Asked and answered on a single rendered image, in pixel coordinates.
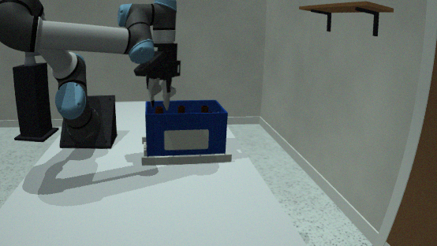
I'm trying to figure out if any blue crate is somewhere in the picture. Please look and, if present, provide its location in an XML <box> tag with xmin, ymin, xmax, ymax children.
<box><xmin>145</xmin><ymin>100</ymin><xmax>228</xmax><ymax>156</ymax></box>

